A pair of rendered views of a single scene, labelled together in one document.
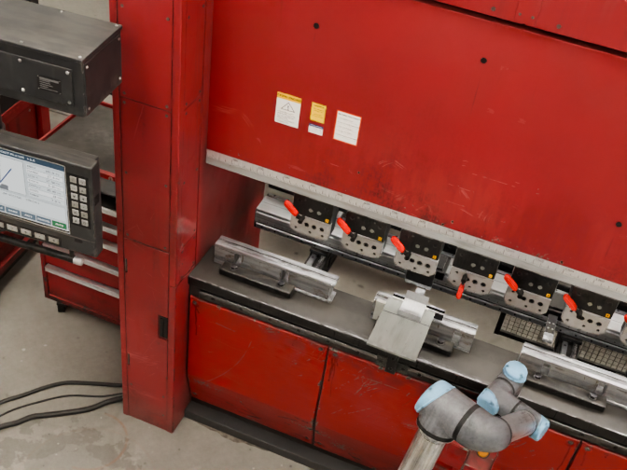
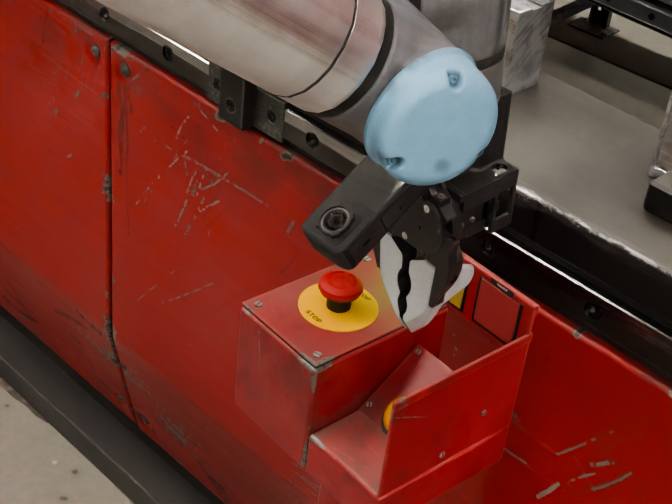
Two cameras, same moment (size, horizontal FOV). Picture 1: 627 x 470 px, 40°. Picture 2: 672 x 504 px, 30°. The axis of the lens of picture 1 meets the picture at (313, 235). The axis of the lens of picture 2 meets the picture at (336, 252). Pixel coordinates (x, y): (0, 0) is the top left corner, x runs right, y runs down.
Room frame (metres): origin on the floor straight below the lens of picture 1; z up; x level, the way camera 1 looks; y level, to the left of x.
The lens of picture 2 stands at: (1.14, -0.99, 1.46)
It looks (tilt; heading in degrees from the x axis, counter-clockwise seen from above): 35 degrees down; 26
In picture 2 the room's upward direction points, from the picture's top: 7 degrees clockwise
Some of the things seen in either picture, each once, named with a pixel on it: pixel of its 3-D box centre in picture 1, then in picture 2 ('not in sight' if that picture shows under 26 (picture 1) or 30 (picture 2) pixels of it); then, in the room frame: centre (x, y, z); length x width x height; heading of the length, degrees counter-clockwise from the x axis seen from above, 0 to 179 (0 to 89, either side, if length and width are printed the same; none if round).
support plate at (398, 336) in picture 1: (401, 327); not in sight; (2.18, -0.36, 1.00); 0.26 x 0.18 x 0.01; 164
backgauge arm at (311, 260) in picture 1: (329, 243); not in sight; (2.81, -0.07, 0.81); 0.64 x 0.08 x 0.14; 164
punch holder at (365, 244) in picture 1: (367, 228); not in sight; (2.39, -0.19, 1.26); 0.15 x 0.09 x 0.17; 74
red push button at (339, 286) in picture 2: not in sight; (339, 295); (1.95, -0.62, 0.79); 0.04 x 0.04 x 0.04
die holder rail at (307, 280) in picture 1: (275, 269); not in sight; (2.48, 0.13, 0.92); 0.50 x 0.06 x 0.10; 74
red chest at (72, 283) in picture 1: (113, 227); not in sight; (3.07, 0.95, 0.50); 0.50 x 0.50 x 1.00; 74
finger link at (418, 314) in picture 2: not in sight; (444, 286); (1.91, -0.72, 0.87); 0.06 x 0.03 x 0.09; 160
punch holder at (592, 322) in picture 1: (590, 304); not in sight; (2.17, -0.96, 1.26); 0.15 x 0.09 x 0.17; 74
